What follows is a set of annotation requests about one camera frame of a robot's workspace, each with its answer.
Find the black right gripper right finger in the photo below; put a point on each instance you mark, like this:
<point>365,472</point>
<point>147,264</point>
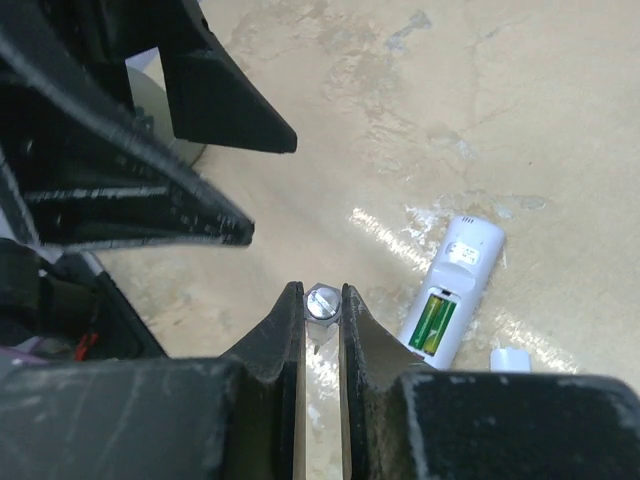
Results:
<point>402,419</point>

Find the clear handled screwdriver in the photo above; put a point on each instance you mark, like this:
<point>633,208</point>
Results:
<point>322,312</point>

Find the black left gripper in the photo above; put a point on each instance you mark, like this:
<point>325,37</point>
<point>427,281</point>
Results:
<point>78,172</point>

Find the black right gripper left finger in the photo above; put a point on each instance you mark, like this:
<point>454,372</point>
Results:
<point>236,416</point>

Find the white battery cover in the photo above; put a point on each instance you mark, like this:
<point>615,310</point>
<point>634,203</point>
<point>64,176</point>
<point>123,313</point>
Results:
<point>510,360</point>

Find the green AA battery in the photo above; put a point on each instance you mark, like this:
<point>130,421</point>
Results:
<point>426,321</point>
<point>438,327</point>

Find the white remote control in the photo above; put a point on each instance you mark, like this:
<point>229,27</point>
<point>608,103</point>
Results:
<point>459,272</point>

